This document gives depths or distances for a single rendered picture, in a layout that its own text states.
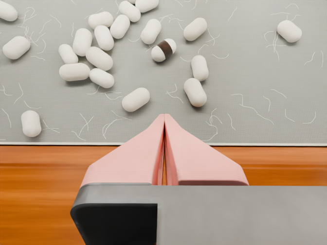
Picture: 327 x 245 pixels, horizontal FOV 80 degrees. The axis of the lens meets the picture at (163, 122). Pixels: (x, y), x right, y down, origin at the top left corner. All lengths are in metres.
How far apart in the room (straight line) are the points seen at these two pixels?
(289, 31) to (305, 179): 0.19
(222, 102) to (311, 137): 0.12
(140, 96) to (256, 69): 0.16
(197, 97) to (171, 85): 0.04
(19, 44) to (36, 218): 0.21
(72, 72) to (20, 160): 0.11
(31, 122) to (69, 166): 0.07
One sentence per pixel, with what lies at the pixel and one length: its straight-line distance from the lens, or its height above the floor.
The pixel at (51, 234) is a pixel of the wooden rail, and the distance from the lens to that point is 0.25.
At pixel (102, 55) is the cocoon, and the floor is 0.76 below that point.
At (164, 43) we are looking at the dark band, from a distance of 0.27.
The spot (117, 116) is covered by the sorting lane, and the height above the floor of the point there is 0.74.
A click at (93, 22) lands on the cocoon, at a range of 0.31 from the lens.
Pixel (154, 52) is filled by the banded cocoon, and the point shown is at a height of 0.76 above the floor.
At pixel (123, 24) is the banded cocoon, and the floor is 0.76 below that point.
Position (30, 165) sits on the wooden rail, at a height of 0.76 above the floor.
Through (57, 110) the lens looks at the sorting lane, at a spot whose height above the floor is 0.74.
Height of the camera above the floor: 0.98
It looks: 76 degrees down
